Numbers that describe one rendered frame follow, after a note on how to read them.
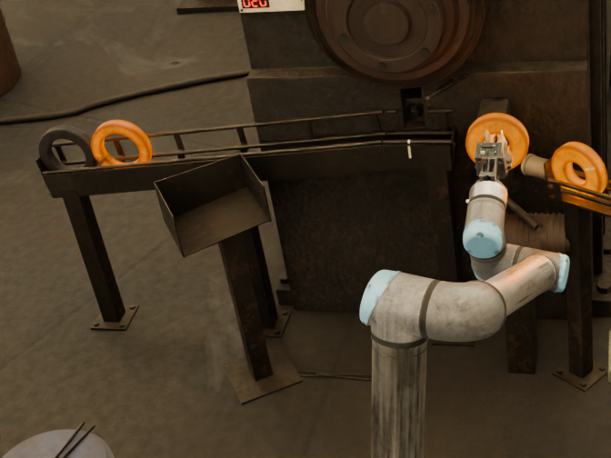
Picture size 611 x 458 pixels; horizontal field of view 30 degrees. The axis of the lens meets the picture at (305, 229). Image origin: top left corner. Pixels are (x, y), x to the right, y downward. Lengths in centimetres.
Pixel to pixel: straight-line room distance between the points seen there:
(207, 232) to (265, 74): 50
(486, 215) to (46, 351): 180
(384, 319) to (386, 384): 15
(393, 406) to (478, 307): 28
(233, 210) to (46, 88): 255
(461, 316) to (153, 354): 175
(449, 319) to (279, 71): 134
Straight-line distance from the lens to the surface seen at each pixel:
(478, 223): 266
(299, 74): 329
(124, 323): 390
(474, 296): 221
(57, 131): 357
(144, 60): 567
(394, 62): 298
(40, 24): 638
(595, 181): 297
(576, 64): 317
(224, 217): 322
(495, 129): 290
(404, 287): 222
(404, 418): 235
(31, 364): 390
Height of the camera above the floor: 235
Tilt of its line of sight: 34 degrees down
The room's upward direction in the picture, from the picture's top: 11 degrees counter-clockwise
